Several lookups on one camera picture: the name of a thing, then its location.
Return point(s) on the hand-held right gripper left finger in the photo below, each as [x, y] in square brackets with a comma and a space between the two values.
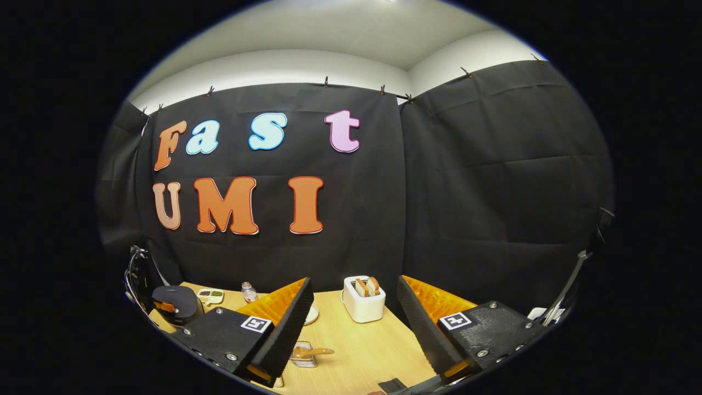
[285, 334]

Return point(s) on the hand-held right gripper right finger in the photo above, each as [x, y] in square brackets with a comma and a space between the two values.
[428, 334]

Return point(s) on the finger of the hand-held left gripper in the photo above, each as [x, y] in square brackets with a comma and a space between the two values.
[166, 307]

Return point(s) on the black rice cooker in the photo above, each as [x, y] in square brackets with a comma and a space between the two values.
[184, 304]

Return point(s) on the white bowl of rice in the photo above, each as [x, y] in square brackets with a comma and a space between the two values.
[311, 315]

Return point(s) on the white chopstick holder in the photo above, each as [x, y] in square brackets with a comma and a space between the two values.
[363, 308]

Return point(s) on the small wooden jar spoon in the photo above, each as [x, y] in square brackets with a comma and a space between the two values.
[318, 351]

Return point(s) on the small clear glass jar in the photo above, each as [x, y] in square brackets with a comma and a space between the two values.
[303, 359]

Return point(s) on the white divided grain dish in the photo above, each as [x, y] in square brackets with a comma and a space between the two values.
[210, 296]

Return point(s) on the small clear glass bottle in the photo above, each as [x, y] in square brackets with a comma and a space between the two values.
[249, 293]

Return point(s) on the black backdrop cloth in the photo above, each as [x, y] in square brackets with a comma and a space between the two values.
[493, 192]

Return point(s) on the row of cloth clips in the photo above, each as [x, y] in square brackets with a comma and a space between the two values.
[326, 83]

